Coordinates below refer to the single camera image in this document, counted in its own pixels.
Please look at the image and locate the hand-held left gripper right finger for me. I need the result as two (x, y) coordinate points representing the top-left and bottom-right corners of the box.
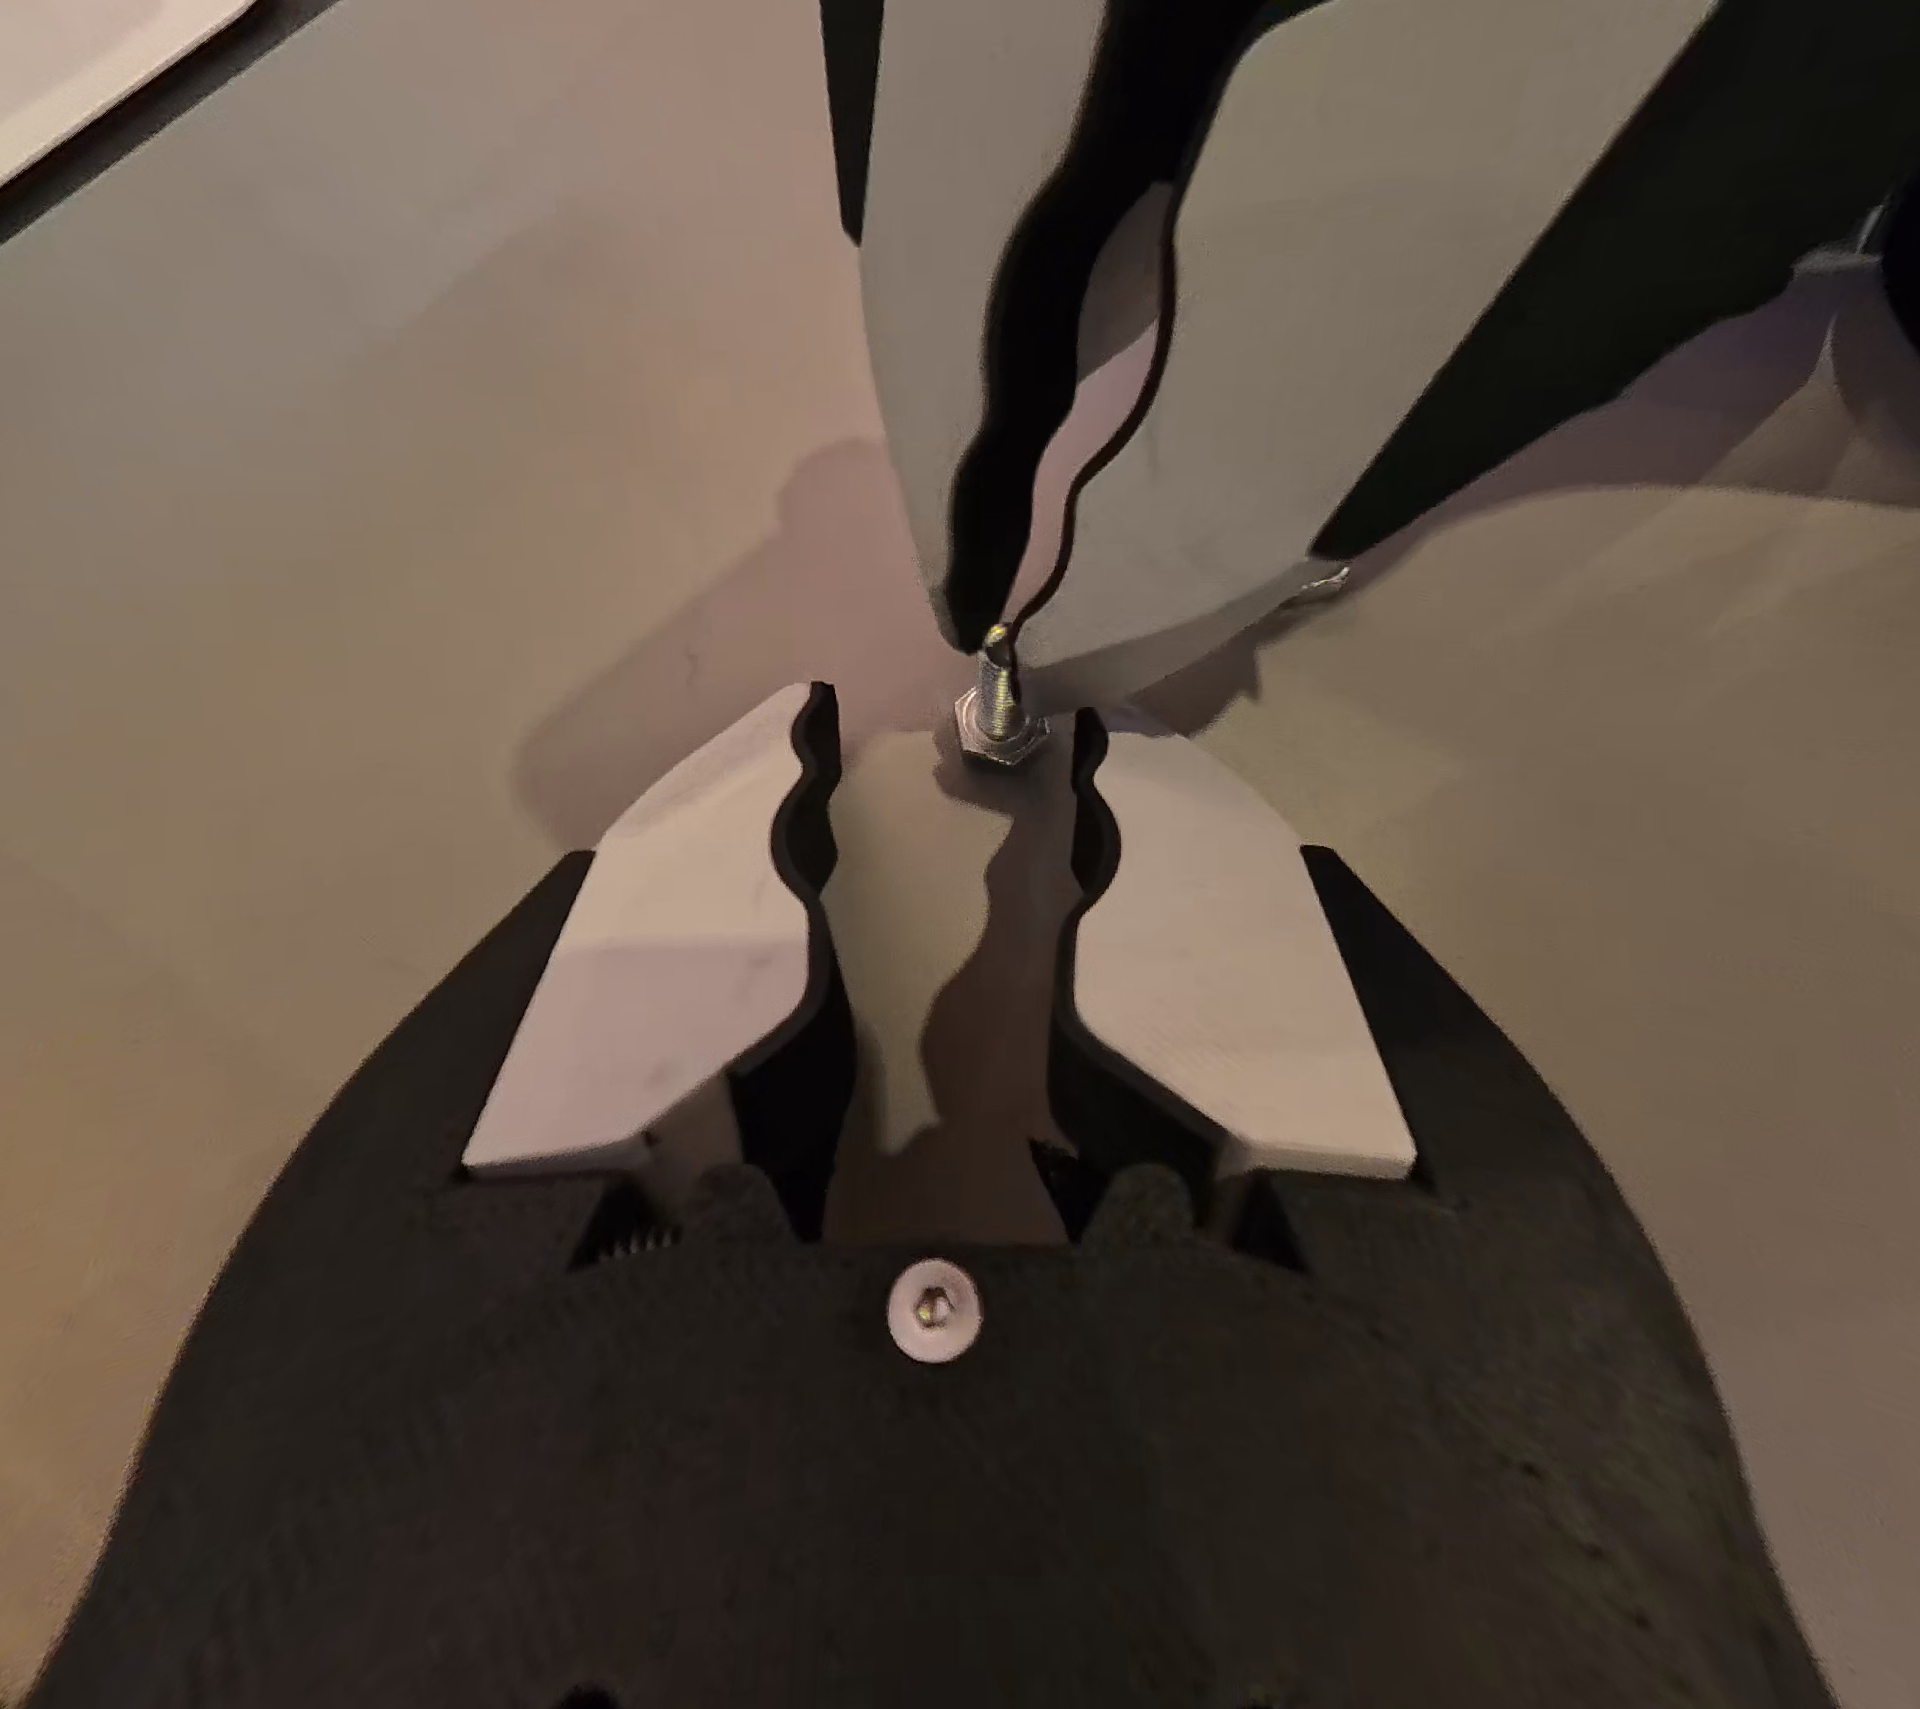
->
(1046, 704), (1422, 1181)

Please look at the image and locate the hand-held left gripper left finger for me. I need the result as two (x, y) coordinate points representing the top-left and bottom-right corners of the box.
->
(459, 683), (860, 1174)

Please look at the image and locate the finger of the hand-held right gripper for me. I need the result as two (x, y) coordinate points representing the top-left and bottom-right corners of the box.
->
(1009, 0), (1728, 679)
(858, 0), (1124, 653)

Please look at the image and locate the silver hex bolt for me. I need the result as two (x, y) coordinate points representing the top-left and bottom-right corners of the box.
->
(966, 627), (1041, 738)

